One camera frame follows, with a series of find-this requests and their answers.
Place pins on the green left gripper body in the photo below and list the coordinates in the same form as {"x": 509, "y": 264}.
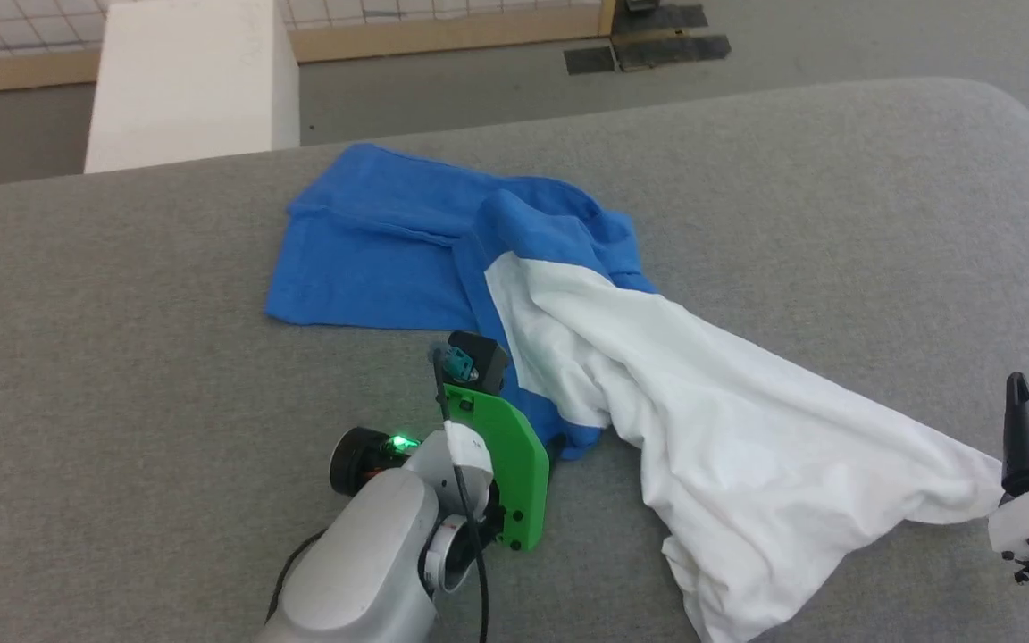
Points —
{"x": 514, "y": 455}

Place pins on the blue and white t-shirt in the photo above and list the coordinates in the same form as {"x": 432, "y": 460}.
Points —
{"x": 711, "y": 420}

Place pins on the white and grey left robot arm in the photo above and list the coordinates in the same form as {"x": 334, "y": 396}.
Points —
{"x": 372, "y": 554}

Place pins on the small black floor mat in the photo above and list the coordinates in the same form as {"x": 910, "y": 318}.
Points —
{"x": 589, "y": 60}

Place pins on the long black floor mat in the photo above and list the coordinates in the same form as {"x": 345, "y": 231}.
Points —
{"x": 671, "y": 51}
{"x": 662, "y": 18}

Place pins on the white square box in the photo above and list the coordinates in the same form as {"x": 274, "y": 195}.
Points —
{"x": 193, "y": 80}

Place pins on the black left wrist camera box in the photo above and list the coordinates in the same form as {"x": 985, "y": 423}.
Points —
{"x": 479, "y": 357}

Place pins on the lemon grid patterned wall panel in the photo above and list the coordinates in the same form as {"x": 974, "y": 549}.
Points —
{"x": 345, "y": 18}

